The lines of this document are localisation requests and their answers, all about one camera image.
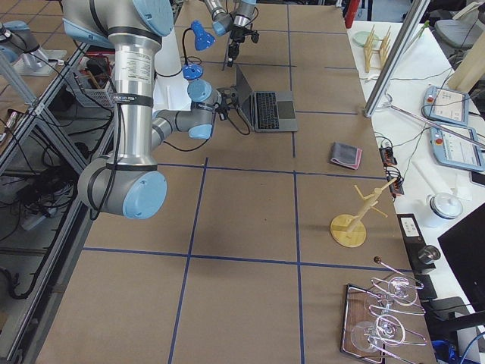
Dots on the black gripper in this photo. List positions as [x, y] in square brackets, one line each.
[224, 99]
[235, 37]

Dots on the silver laptop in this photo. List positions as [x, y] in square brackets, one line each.
[266, 111]

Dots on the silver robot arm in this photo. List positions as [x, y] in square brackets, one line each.
[127, 181]
[237, 23]

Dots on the blue desk lamp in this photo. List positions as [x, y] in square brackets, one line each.
[202, 40]

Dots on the light green plate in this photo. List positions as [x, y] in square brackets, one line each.
[363, 38]

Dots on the white basket with tools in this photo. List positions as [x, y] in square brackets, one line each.
[89, 81]

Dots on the grey folded cloth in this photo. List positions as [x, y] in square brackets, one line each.
[346, 155]

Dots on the wooden dish rack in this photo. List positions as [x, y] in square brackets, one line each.
[376, 46]

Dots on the orange circuit board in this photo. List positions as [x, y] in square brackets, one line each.
[387, 156]

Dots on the wooden mug tree stand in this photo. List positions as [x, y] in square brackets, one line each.
[348, 230]

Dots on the upper teach pendant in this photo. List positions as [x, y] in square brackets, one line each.
[446, 105]

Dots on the teach pendant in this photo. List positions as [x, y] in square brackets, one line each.
[451, 147]
[446, 105]

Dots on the lower teach pendant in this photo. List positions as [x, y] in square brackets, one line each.
[451, 147]

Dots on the white kettle pot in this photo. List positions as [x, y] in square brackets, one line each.
[441, 207]

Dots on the wine glass rack tray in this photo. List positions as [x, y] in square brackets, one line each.
[373, 317]

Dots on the black monitor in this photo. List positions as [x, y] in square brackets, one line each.
[463, 248]

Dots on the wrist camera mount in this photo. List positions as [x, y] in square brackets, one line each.
[252, 34]

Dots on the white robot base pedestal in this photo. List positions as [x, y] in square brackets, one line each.
[170, 91]

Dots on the aluminium frame post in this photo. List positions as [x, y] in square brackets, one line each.
[402, 40]

